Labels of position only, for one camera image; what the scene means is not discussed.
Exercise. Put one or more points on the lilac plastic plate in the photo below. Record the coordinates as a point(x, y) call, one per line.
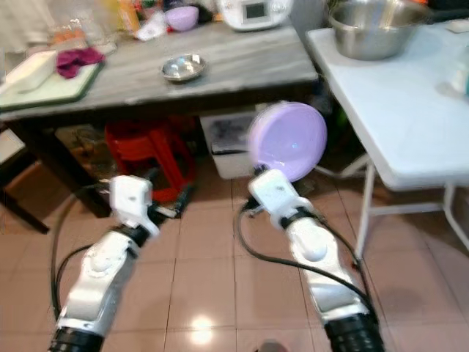
point(287, 139)

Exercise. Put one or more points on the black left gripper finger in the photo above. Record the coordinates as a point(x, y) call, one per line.
point(185, 194)

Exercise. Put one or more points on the red plastic stool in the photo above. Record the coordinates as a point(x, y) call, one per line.
point(146, 150)

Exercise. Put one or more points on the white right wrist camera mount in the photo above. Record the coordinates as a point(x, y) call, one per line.
point(275, 194)

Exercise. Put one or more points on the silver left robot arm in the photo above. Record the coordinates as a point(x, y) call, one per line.
point(99, 282)

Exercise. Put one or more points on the maroon cloth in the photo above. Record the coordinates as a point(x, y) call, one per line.
point(79, 60)

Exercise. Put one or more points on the large steel mixing bowl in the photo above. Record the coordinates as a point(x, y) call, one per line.
point(377, 33)

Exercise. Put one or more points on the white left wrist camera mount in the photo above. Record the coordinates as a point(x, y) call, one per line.
point(130, 199)

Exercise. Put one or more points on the white kitchen machine with screen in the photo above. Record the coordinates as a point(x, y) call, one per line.
point(255, 13)

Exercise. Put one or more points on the grey robot foot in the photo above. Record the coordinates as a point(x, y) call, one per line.
point(272, 346)

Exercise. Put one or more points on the green cutting board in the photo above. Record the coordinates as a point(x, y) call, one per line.
point(77, 88)

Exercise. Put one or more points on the small steel bowl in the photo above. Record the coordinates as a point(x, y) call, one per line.
point(184, 67)

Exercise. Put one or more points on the small purple plastic bowl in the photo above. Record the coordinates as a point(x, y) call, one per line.
point(182, 17)

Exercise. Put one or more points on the white folding table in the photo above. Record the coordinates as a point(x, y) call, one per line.
point(396, 110)

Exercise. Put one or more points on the white plastic bin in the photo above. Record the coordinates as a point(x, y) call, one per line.
point(223, 147)

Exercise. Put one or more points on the dark wooden bench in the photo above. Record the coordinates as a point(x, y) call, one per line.
point(15, 183)

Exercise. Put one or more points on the clear glass jar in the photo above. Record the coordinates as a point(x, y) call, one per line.
point(80, 26)

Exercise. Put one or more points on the dark wooden table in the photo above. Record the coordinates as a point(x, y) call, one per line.
point(234, 77)

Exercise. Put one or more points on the white oblong dish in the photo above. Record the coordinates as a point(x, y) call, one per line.
point(29, 71)

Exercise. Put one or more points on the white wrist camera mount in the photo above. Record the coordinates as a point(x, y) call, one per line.
point(130, 199)
point(275, 194)

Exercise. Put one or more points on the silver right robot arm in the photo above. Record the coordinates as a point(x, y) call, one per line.
point(319, 257)

